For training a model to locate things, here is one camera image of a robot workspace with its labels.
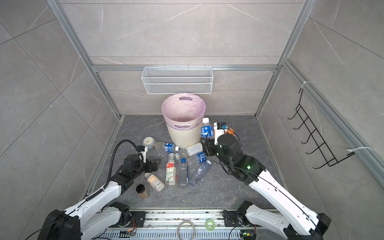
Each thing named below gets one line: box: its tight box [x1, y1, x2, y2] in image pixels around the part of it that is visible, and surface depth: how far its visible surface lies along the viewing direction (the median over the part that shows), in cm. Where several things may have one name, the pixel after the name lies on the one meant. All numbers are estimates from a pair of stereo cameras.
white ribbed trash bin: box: [165, 123, 202, 149], surface depth 90 cm
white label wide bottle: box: [186, 142, 203, 157], surface depth 96 cm
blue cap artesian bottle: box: [177, 158, 188, 186], surface depth 91 cm
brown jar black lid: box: [135, 184, 149, 199], surface depth 76 cm
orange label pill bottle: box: [144, 172, 166, 192], surface depth 83 cm
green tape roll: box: [205, 219, 216, 232], surface depth 73 cm
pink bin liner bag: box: [161, 93, 206, 131], surface depth 95 cm
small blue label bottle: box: [200, 117, 215, 142], surface depth 66 cm
